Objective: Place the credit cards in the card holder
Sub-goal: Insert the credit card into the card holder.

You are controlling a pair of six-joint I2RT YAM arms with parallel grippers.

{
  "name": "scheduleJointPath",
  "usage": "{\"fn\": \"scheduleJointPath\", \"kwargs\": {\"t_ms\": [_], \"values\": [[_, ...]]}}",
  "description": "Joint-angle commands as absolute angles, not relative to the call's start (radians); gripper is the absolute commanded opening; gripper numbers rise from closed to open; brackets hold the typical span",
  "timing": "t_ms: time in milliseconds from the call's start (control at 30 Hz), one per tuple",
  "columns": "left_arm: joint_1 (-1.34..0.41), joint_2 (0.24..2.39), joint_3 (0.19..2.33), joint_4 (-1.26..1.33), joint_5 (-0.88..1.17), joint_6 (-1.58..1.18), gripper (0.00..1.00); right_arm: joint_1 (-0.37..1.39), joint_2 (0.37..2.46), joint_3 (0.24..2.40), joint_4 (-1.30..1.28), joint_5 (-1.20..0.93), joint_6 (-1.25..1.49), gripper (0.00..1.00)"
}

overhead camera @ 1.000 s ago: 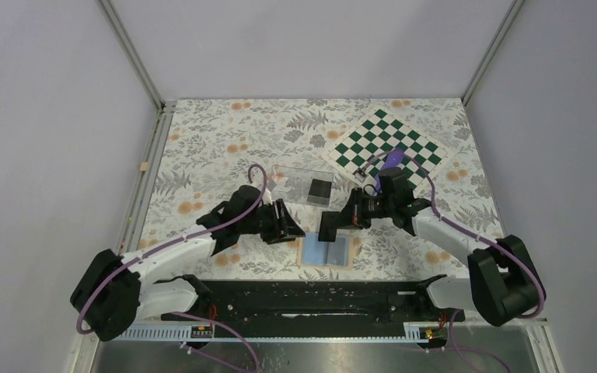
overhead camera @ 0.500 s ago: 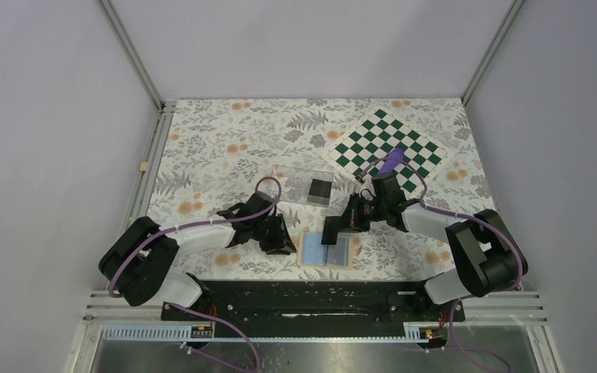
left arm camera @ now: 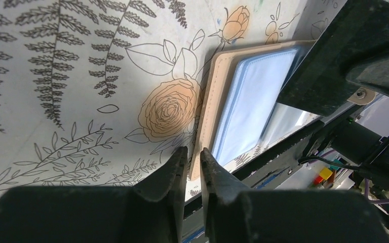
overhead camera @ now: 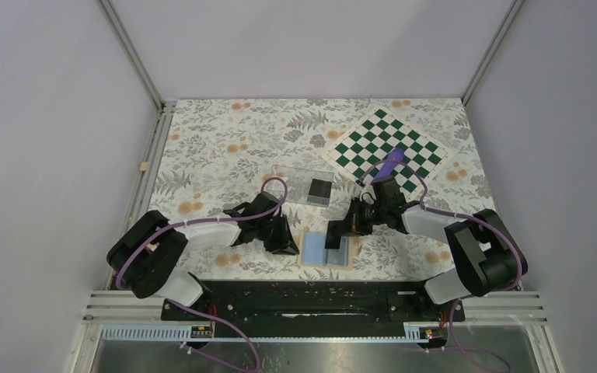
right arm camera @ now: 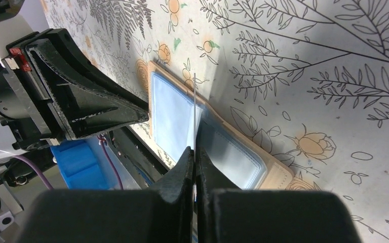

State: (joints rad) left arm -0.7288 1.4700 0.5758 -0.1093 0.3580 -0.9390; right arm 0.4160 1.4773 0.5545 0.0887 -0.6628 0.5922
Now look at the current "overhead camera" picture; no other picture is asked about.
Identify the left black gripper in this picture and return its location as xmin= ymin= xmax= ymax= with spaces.
xmin=257 ymin=213 xmax=299 ymax=256

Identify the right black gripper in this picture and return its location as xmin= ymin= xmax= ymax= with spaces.
xmin=335 ymin=197 xmax=388 ymax=237

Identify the tan leather card holder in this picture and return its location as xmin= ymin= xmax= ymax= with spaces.
xmin=297 ymin=232 xmax=354 ymax=270

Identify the blue credit card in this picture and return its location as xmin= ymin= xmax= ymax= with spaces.
xmin=301 ymin=232 xmax=326 ymax=266

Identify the clear plastic box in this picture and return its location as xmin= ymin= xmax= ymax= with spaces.
xmin=271 ymin=165 xmax=333 ymax=207

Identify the purple marker pen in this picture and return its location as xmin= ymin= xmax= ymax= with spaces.
xmin=374 ymin=147 xmax=404 ymax=180

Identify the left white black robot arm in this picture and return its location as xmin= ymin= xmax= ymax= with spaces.
xmin=106 ymin=192 xmax=299 ymax=319

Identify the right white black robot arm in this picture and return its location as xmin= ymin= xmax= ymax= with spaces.
xmin=325 ymin=176 xmax=528 ymax=320

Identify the green white checkered board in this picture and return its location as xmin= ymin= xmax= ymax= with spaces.
xmin=322 ymin=106 xmax=454 ymax=200

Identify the floral patterned table mat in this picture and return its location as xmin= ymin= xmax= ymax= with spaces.
xmin=149 ymin=98 xmax=495 ymax=281

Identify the white slotted cable duct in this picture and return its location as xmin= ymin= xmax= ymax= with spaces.
xmin=101 ymin=322 xmax=432 ymax=344

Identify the aluminium frame rail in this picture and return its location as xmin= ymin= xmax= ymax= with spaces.
xmin=83 ymin=291 xmax=165 ymax=322

